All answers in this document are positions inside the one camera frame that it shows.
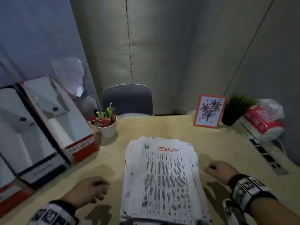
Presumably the bunch of coloured markers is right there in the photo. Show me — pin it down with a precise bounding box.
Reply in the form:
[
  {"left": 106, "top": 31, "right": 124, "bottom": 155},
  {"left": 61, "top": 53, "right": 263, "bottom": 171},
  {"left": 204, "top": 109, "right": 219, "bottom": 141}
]
[{"left": 91, "top": 102, "right": 117, "bottom": 128}]

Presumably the grey desk socket strip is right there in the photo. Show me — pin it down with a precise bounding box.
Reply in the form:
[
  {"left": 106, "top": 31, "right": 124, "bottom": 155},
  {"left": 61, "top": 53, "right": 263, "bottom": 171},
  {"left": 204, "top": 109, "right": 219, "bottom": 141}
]
[{"left": 245, "top": 134, "right": 289, "bottom": 176}]

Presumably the grey chair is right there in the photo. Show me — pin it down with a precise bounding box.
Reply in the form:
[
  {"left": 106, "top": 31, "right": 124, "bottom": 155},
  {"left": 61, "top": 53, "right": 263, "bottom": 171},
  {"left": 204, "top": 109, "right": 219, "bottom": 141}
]
[{"left": 101, "top": 84, "right": 154, "bottom": 119}]

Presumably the white pen cup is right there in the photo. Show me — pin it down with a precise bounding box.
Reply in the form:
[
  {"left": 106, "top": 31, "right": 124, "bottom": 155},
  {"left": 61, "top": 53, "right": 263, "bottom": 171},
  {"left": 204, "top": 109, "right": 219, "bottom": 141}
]
[{"left": 95, "top": 114, "right": 118, "bottom": 138}]

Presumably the green plant in black pot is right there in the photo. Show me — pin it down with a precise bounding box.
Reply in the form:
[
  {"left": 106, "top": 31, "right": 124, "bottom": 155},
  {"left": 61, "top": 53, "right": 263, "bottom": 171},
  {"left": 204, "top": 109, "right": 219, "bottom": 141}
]
[{"left": 221, "top": 94, "right": 258, "bottom": 126}]

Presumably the orange framed flower drawing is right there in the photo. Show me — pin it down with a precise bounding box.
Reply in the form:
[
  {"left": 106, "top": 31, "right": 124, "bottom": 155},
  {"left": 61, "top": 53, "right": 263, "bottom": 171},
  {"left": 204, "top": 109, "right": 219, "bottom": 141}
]
[{"left": 193, "top": 94, "right": 227, "bottom": 129}]

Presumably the unsorted paper pile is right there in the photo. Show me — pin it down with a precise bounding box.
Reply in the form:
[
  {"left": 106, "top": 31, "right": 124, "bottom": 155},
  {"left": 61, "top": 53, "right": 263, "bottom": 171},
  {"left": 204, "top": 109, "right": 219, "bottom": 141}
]
[{"left": 119, "top": 136, "right": 213, "bottom": 225}]

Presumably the red white paper towel pack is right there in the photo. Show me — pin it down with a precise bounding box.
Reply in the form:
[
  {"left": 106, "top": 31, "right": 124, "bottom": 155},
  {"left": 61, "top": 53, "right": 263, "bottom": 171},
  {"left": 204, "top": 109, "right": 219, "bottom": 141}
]
[{"left": 239, "top": 105, "right": 285, "bottom": 142}]

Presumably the black right wristband with markers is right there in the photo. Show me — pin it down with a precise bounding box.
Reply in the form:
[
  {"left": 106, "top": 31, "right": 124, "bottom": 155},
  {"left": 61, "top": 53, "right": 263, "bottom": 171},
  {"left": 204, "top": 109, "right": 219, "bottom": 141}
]
[{"left": 228, "top": 174, "right": 278, "bottom": 215}]

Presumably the person's right hand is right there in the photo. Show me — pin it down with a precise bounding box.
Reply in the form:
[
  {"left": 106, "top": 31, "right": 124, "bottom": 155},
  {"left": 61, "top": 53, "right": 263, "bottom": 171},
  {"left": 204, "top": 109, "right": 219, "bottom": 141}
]
[{"left": 203, "top": 161, "right": 241, "bottom": 187}]

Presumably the white power cable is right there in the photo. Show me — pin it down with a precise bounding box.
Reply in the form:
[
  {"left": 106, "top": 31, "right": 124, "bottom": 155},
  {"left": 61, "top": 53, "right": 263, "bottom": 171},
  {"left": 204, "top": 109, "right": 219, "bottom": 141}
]
[{"left": 267, "top": 134, "right": 288, "bottom": 154}]

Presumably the clear plastic bag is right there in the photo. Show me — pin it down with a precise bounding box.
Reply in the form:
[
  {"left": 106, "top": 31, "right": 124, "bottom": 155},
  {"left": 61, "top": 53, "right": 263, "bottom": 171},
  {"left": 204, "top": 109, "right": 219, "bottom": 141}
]
[{"left": 257, "top": 98, "right": 286, "bottom": 121}]

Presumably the black admin file box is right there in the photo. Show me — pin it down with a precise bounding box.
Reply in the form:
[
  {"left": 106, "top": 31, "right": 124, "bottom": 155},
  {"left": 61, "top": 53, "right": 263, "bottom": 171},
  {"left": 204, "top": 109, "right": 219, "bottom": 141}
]
[{"left": 0, "top": 85, "right": 71, "bottom": 189}]

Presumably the person's left hand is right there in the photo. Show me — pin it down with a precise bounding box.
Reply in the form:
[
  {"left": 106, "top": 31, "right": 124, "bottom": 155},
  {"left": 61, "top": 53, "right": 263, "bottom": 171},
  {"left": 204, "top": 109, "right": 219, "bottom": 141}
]
[{"left": 60, "top": 176, "right": 111, "bottom": 209}]

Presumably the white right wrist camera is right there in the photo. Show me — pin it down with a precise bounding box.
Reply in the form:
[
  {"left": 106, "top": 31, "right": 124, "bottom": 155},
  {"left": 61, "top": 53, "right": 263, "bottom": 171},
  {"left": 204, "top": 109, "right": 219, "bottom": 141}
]
[{"left": 222, "top": 198, "right": 249, "bottom": 225}]

